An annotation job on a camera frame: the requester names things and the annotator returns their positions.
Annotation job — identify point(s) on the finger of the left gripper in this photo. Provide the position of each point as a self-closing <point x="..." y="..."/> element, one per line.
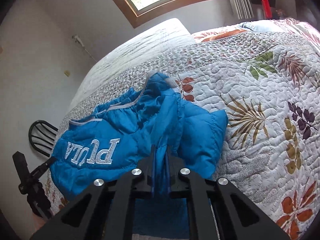
<point x="31" y="186"/>

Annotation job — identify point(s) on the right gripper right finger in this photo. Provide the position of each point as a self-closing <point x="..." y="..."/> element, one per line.
<point x="217" y="209"/>

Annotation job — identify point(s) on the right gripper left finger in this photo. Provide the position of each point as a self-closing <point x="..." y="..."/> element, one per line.
<point x="104" y="210"/>

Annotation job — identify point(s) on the blue puffer jacket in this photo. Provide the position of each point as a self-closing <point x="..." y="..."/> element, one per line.
<point x="139" y="124"/>

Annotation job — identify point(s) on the black metal chair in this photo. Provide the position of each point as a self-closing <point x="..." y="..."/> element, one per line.
<point x="41" y="136"/>

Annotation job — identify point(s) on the floral quilted bedspread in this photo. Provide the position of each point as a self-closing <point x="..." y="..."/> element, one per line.
<point x="265" y="75"/>

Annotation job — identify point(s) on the red hanging item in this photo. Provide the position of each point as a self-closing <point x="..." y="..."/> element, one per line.
<point x="267" y="9"/>

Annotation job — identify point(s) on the yellow wall socket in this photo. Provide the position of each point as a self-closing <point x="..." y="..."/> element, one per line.
<point x="67" y="73"/>

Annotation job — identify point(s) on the wall mounted white fixture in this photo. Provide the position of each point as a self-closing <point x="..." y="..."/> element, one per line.
<point x="78" y="40"/>

